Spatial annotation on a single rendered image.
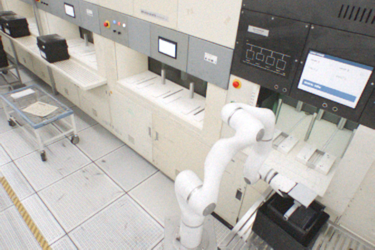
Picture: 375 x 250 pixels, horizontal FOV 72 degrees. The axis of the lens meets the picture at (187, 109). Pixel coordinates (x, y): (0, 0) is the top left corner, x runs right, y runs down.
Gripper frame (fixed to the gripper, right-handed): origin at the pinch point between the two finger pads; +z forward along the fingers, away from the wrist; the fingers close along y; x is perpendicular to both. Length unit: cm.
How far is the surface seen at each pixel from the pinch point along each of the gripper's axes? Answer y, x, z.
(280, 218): 10.5, -10.1, -2.0
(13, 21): 30, -3, -414
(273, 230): 13.7, -17.7, -2.4
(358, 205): -31.0, -10.9, 21.0
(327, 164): -56, -16, -5
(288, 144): -55, -16, -33
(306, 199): 2.3, 2.7, 3.1
